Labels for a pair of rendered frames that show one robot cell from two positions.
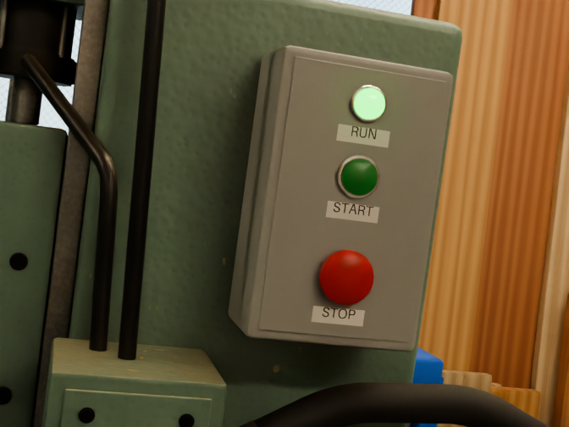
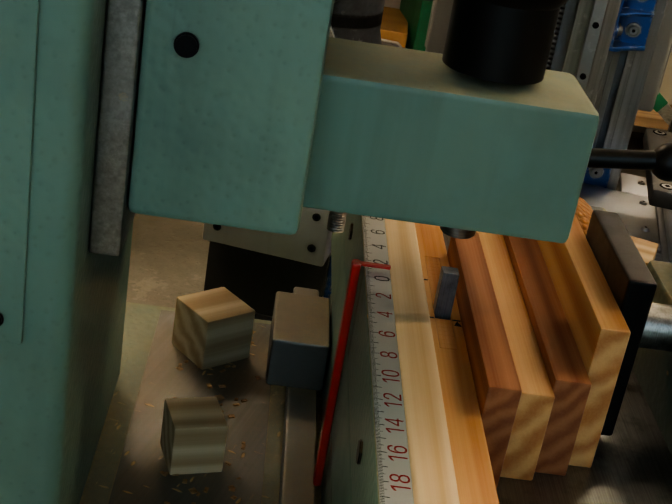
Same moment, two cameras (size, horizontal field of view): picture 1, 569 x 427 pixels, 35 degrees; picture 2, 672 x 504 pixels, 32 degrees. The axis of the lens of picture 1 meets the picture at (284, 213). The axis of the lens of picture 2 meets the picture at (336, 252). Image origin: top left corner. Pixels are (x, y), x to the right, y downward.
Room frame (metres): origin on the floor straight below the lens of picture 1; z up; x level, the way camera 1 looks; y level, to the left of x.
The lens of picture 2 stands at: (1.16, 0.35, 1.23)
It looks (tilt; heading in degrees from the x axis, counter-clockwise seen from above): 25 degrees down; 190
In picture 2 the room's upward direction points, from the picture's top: 10 degrees clockwise
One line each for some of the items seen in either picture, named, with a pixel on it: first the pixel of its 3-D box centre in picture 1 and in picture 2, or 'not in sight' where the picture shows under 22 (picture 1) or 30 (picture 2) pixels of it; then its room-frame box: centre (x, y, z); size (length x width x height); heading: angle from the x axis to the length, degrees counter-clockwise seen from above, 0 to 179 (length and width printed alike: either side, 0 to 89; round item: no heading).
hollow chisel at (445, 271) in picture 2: not in sight; (441, 311); (0.58, 0.32, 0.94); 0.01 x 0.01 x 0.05; 14
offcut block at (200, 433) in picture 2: not in sight; (193, 435); (0.58, 0.19, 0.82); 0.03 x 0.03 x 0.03; 32
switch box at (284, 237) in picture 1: (337, 200); not in sight; (0.52, -0.03, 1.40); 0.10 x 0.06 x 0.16; 104
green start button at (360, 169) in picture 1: (359, 176); not in sight; (0.49, -0.04, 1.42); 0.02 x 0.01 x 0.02; 104
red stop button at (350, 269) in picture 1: (346, 277); not in sight; (0.48, -0.04, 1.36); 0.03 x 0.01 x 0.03; 104
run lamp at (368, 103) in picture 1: (369, 103); not in sight; (0.49, -0.04, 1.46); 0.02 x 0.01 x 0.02; 104
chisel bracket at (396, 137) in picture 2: not in sight; (434, 150); (0.58, 0.30, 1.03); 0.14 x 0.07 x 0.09; 104
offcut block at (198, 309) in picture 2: not in sight; (213, 327); (0.45, 0.15, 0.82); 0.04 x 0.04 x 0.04; 54
